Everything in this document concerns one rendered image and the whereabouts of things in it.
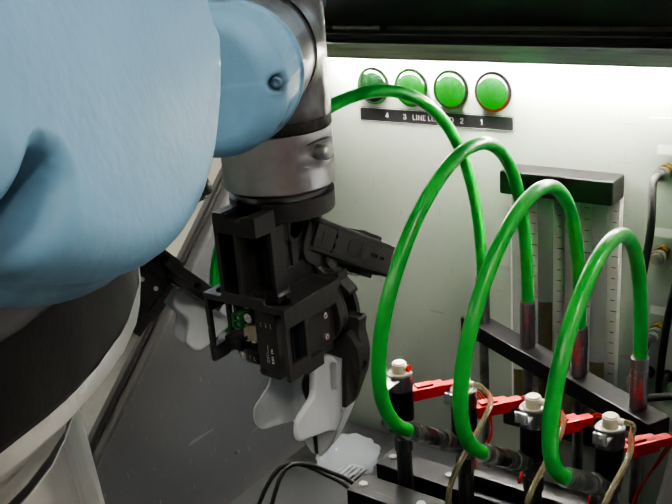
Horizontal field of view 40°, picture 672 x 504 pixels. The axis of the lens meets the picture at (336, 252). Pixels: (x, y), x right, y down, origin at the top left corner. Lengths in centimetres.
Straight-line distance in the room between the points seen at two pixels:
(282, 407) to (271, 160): 20
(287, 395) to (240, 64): 32
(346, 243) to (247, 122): 22
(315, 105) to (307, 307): 13
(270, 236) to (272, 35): 17
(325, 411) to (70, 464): 52
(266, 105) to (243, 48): 3
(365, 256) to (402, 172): 62
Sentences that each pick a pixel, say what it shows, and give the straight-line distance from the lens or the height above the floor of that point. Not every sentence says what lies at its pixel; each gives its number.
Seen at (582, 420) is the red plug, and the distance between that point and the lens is 100.
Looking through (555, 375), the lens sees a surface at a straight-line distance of 78.
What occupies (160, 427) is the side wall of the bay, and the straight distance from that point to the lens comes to 122.
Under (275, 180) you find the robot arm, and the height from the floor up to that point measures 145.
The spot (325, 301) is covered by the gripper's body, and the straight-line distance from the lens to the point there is 62.
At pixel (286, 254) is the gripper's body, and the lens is 62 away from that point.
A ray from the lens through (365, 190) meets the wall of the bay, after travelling 133.
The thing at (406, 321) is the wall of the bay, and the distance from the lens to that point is 137.
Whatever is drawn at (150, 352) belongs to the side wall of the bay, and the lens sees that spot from 118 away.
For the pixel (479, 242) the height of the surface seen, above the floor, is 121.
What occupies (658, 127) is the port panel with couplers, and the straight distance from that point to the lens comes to 112.
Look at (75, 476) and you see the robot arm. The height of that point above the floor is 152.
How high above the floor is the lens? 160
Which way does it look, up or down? 20 degrees down
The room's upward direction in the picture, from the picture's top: 5 degrees counter-clockwise
